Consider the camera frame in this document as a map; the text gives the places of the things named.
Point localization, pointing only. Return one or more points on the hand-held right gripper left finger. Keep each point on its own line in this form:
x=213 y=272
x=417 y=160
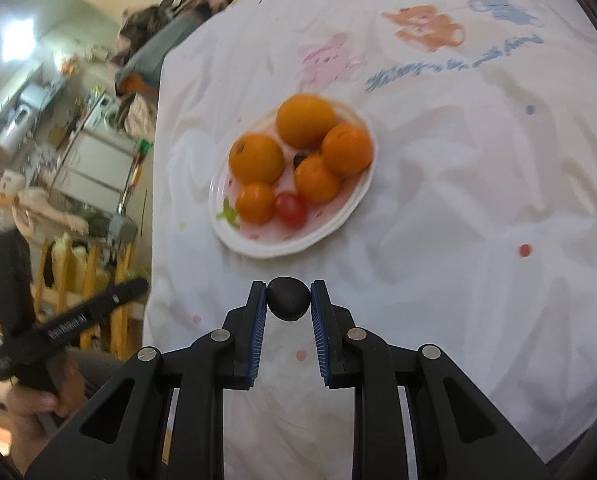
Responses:
x=258 y=340

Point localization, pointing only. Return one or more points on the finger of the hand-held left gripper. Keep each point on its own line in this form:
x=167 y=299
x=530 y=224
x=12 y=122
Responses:
x=121 y=299

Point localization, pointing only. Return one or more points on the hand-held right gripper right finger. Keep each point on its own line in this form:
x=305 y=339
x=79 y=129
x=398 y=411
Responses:
x=321 y=340

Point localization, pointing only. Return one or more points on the dark round fruit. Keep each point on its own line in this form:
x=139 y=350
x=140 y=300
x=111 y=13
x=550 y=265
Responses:
x=288 y=299

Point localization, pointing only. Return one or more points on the pink and white plate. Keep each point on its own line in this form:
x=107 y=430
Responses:
x=278 y=240

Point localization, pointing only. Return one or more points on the small tangerine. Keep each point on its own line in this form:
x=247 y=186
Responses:
x=255 y=203
x=347 y=149
x=317 y=180

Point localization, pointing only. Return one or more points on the large orange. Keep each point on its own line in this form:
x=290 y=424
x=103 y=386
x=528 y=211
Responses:
x=306 y=120

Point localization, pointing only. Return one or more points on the person's left hand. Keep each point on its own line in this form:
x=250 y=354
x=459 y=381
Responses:
x=71 y=385

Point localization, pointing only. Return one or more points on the pink towel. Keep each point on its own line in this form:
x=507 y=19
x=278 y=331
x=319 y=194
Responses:
x=48 y=207

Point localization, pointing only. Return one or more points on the red cherry tomato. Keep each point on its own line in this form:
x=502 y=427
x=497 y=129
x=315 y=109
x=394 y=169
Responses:
x=291 y=209

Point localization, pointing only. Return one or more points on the white cabinet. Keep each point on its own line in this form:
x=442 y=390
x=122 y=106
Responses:
x=96 y=165

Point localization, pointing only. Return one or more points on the medium orange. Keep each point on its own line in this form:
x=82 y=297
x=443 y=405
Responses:
x=256 y=158

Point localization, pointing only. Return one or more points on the floral cloth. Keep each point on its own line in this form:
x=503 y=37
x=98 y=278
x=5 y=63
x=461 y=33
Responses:
x=138 y=115

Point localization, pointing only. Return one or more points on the white printed blanket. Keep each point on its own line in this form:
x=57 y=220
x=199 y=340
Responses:
x=453 y=185

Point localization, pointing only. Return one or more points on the green and orange cushion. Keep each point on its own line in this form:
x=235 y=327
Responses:
x=151 y=57

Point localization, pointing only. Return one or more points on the pile of clothes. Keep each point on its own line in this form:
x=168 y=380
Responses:
x=178 y=5

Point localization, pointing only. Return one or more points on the wooden rail frame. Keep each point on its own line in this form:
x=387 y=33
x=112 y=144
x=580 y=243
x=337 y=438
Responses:
x=91 y=270

